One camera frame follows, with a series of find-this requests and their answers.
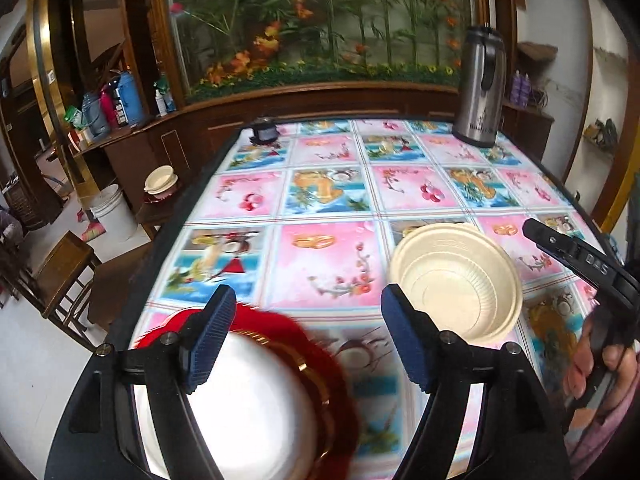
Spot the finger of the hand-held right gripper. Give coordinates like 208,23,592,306
522,217,628,288

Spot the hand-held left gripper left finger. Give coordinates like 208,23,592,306
45,284,237,480

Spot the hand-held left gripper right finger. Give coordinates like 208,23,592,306
381,284,571,480

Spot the cream disposable bowl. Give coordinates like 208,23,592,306
390,223,523,346

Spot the white plate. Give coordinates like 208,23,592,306
132,332,321,480

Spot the person's right hand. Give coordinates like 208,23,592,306
562,305,640,411

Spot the black-rimmed dining table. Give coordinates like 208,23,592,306
102,115,626,480

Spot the pair of shoes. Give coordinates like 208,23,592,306
585,119,620,151

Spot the small wooden stool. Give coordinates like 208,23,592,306
135,195,173,238

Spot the white plastic bucket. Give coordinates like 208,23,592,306
90,184,138,242

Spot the printed floral tablecloth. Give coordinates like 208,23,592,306
112,119,601,480

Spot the wooden slatted chair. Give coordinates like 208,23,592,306
30,231,103,351

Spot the cream bowl on red lid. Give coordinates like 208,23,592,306
144,165,179,203

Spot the stainless steel thermos jug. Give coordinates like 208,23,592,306
451,25,507,148

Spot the dark wooden cabinet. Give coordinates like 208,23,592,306
65,80,556,211

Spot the small black round object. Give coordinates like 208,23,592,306
250,116,281,145

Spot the wicker basket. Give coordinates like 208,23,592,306
5,180,36,226

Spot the green spray bottle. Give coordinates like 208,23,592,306
160,72,177,112

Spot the dark bottle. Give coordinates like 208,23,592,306
112,87,128,126

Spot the blue water jug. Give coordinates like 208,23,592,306
82,92,112,138

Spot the blue thermos bottle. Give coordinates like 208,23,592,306
119,71,146,126

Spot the pink bottle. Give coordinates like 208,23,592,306
100,85,118,128

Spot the artificial flower display panel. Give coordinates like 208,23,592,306
165,0,476,98

